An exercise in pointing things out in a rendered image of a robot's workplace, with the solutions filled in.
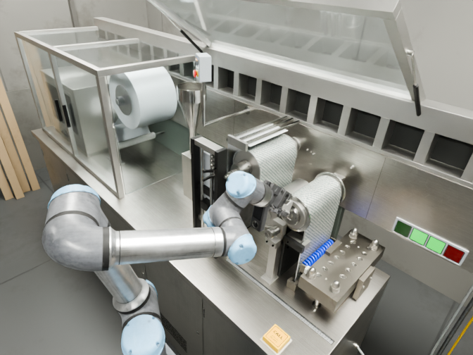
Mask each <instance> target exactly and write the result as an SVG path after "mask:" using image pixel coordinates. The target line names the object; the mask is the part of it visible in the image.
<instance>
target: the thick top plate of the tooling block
mask: <svg viewBox="0 0 473 355"><path fill-rule="evenodd" d="M351 231H352V229H351V230H350V231H349V232H348V233H347V234H345V235H344V236H343V237H342V238H341V239H340V240H339V241H340V242H342V245H341V246H340V247H339V248H338V249H337V250H336V251H335V252H334V253H333V254H332V255H331V256H328V255H326V254H324V255H322V256H321V257H320V258H319V259H318V260H317V261H316V262H314V264H313V265H311V267H314V268H315V269H316V273H317V274H316V278H315V279H314V280H309V279H308V278H307V277H306V274H305V273H303V274H302V275H301V276H300V279H299V282H298V287H300V288H301V289H302V290H303V291H305V292H306V293H308V294H309V295H310V296H312V297H313V298H314V299H316V300H317V301H319V302H320V303H321V304H323V305H324V306H326V307H327V308H328V309H329V310H330V311H332V312H335V310H337V309H338V307H339V306H340V305H341V304H342V303H343V302H344V300H345V299H346V298H347V297H348V295H349V294H350V293H351V292H352V291H353V290H354V289H355V288H356V286H357V283H358V280H359V278H360V277H361V276H362V275H363V274H364V272H365V271H366V270H367V269H368V268H369V267H370V266H372V267H374V266H375V265H376V264H377V262H378V261H379V260H380V259H381V257H382V255H383V253H384V250H385V247H383V246H382V245H380V244H379V247H378V250H377V251H373V250H371V249H370V244H371V243H372V240H370V239H369V238H367V237H365V236H363V235H361V234H360V233H358V238H357V239H351V238H350V237H349V234H350V232H351ZM335 280H338V281H339V283H340V291H339V293H338V294H333V293H331V292H330V290H329V287H330V286H331V284H332V283H333V281H335Z"/></svg>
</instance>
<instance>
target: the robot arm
mask: <svg viewBox="0 0 473 355"><path fill-rule="evenodd" d="M291 195H292V194H291V193H289V192H287V191H286V190H285V189H284V188H281V187H279V186H278V185H276V184H275V183H272V182H270V181H268V180H266V179H265V181H264V182H262V181H260V180H258V179H256V178H255V177H253V176H252V175H251V174H248V173H245V172H243V171H236V172H234V173H232V174H231V175H230V176H229V177H228V178H227V181H226V191H225V192H224V193H223V194H222V195H221V196H220V197H219V198H218V199H217V201H216V202H215V203H214V204H213V205H211V206H210V207H209V209H208V210H207V211H206V212H205V214H204V215H203V222H204V223H205V224H206V225H207V228H177V229H159V230H125V231H115V230H114V229H113V228H112V227H111V224H110V223H109V221H108V219H107V217H106V216H105V214H104V213H103V211H102V210H101V207H100V205H101V200H100V198H99V195H98V194H97V192H96V191H95V190H94V189H92V188H91V187H88V186H86V185H85V186H84V185H67V186H64V187H62V188H60V189H58V190H57V191H56V192H55V193H54V194H53V195H52V197H51V200H50V202H49V204H48V212H47V215H46V222H45V226H44V230H43V233H42V244H43V247H44V250H45V252H46V253H47V254H48V256H49V257H50V258H51V259H52V260H54V261H55V262H56V263H59V264H61V265H62V266H65V267H67V268H72V269H75V270H83V271H94V272H95V273H96V275H97V276H98V277H99V279H100V280H101V281H102V283H103V284H104V285H105V286H106V288H107V289H108V291H109V292H110V293H111V294H112V295H113V306H114V308H115V309H116V311H117V312H118V313H119V314H120V316H121V318H122V338H121V347H122V352H123V354H124V355H168V354H167V353H166V348H165V332H164V329H163V326H162V322H161V317H160V310H159V305H158V294H157V291H156V288H155V287H154V285H153V284H152V283H151V282H150V281H148V280H144V279H141V278H138V277H137V275H136V274H135V272H134V271H133V270H132V268H131V266H130V264H133V263H149V262H158V261H175V260H184V259H200V258H209V257H219V256H228V258H229V259H230V260H231V262H232V263H235V264H237V265H241V264H245V263H248V262H249V261H250V260H252V259H253V257H254V256H255V254H256V252H257V248H256V244H255V242H254V241H253V237H252V235H250V233H249V231H248V229H247V228H246V226H245V224H244V222H243V220H242V219H241V216H240V215H239V214H240V213H241V212H242V211H243V210H244V209H245V207H246V206H247V205H248V204H253V205H254V207H253V213H252V217H251V224H250V226H251V227H252V228H254V229H256V230H257V231H258V232H261V231H263V230H264V228H265V223H266V219H267V213H268V211H272V212H274V213H276V214H278V215H279V214H280V215H283V216H285V217H287V216H288V215H289V214H290V213H289V212H290V209H291V206H292V204H293V201H292V200H291V201H290V202H289V203H288V204H284V203H285V201H286V200H287V199H288V200H290V198H291Z"/></svg>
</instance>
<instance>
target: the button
mask: <svg viewBox="0 0 473 355"><path fill-rule="evenodd" d="M289 340H290V336H289V335H288V334H286V333H285V332H284V331H283V330H282V329H281V328H280V327H279V326H277V325H276V324H274V325H273V326H272V327H271V328H270V329H269V330H268V331H267V332H266V333H265V334H264V335H263V341H264V342H265V343H266V344H268V345H269V346H270V347H271V348H272V349H273V350H274V351H275V352H277V353H279V352H280V351H281V350H282V348H283V347H284V346H285V345H286V344H287V343H288V342H289Z"/></svg>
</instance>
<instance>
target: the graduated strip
mask: <svg viewBox="0 0 473 355"><path fill-rule="evenodd" d="M226 261H227V262H229V263H230V264H231V265H233V266H234V267H235V268H236V269H237V270H238V271H240V272H241V273H242V274H244V275H245V276H246V277H247V278H248V279H249V280H251V281H252V282H254V283H255V284H256V285H257V286H259V288H261V289H262V290H263V291H265V292H266V293H267V294H269V295H270V296H271V297H272V298H273V299H275V300H276V301H277V302H279V303H280V304H281V305H282V306H283V307H284V308H286V309H287V310H288V311H290V312H291V313H292V314H294V315H295V317H297V318H298V319H299V320H301V321H302V322H303V323H305V324H306V325H307V326H308V327H309V328H311V329H312V330H313V331H315V332H316V333H317V334H318V335H319V336H320V337H322V338H323V339H324V340H326V341H327V342H328V343H330V344H331V345H332V344H333V343H334V342H335V341H334V340H333V339H332V338H330V337H329V336H328V335H326V334H325V333H324V332H323V331H321V330H320V329H319V328H318V327H316V326H315V325H314V324H312V323H311V322H310V321H309V320H308V319H306V318H305V317H304V316H302V315H301V314H300V313H299V312H298V311H296V310H295V309H293V308H292V307H291V306H290V305H288V304H287V303H286V302H285V301H284V300H282V299H281V298H279V297H278V296H277V295H276V294H275V293H274V292H272V291H271V290H270V289H268V288H267V287H266V286H264V285H263V284H262V283H261V282H259V281H258V280H257V279H255V278H254V277H253V276H252V275H251V274H249V273H248V272H247V271H245V270H244V269H243V268H242V267H241V266H239V265H237V264H235V263H232V262H231V260H230V259H229V258H228V259H226Z"/></svg>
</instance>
